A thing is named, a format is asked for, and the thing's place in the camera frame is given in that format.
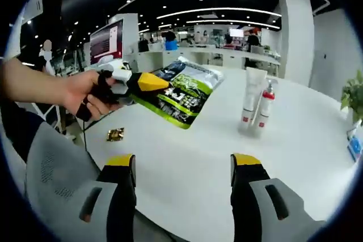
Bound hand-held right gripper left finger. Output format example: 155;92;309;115
76;153;137;242

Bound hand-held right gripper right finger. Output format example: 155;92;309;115
230;153;327;242

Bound green black pouch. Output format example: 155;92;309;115
130;56;225;130

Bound red collar skincare bottle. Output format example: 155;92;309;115
256;78;277;130

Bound white skincare tube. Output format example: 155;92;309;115
240;66;268;131

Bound person's left hand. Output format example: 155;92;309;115
64;69;127;121

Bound large monitor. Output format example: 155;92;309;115
88;17;125;66

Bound long white counter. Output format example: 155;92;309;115
124;45;282;78

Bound gold foil packet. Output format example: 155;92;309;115
105;127;126;142

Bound grey mesh office chair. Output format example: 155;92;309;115
24;119;185;242

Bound small background screen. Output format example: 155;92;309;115
229;28;245;39

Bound white hanging panel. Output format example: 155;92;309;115
22;0;44;29

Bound person's dark trousers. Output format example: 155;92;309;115
0;103;46;155

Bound green potted plant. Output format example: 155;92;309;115
340;69;363;120

